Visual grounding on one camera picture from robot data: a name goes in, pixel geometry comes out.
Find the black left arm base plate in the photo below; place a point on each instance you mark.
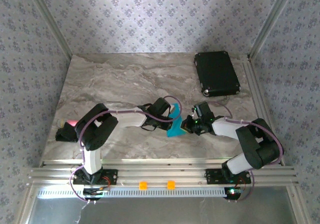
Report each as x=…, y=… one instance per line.
x=112, y=176

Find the black hard case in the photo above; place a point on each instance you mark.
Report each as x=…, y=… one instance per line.
x=216, y=71

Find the aluminium side rail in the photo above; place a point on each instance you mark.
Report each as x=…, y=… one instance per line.
x=250, y=69

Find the aluminium corner post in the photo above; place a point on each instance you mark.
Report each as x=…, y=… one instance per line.
x=50, y=22
x=272, y=19

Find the black controller board green light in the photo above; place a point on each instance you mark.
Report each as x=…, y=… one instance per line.
x=233, y=192

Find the aluminium rail frame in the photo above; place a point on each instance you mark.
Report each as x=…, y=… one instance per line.
x=160, y=171

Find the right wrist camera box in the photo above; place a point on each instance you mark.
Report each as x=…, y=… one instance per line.
x=203, y=109

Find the grey metal sheet panel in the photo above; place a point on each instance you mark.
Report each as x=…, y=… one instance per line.
x=160, y=211

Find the pink marker clear cap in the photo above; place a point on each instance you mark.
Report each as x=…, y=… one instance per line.
x=72, y=122

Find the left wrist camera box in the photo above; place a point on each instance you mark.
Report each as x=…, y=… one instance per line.
x=161, y=105

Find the blue cloth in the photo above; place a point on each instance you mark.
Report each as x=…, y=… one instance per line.
x=176, y=130

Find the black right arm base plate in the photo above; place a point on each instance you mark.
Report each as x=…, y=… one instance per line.
x=212, y=176

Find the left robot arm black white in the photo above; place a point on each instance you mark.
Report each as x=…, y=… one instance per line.
x=96, y=129

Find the orange plastic clip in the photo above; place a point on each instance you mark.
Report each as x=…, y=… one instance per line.
x=143, y=185
x=171, y=184

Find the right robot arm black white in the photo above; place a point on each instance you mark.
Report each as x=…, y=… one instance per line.
x=260, y=144

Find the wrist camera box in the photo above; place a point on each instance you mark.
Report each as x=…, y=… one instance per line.
x=161, y=105
x=203, y=109

